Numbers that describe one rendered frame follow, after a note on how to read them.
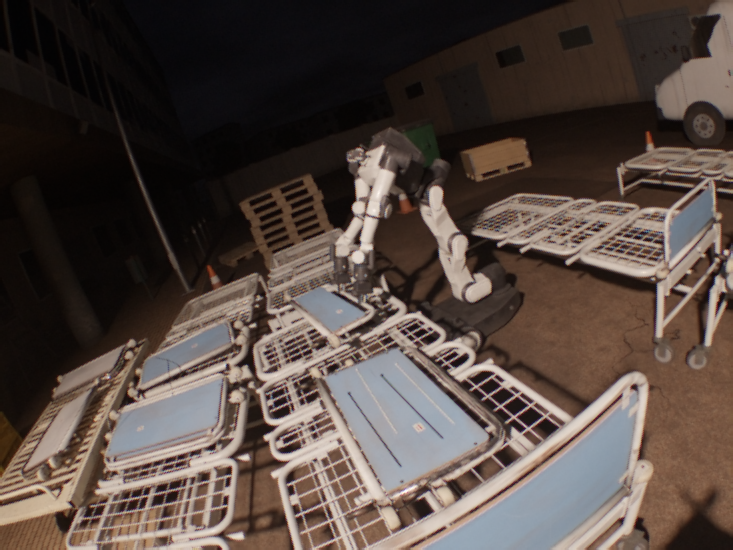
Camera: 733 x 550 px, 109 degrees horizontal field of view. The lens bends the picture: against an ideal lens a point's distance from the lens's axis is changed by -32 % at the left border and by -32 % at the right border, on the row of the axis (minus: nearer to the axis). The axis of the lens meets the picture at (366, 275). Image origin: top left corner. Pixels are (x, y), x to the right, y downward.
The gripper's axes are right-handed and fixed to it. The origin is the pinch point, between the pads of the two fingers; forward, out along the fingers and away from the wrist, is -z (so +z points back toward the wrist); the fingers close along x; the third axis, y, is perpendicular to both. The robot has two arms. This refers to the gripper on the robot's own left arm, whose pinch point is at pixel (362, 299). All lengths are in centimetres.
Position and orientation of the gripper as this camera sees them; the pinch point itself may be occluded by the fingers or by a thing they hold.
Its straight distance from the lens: 201.6
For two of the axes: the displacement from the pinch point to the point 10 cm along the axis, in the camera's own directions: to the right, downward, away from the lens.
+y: -4.3, -1.7, 8.9
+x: 9.0, -0.8, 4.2
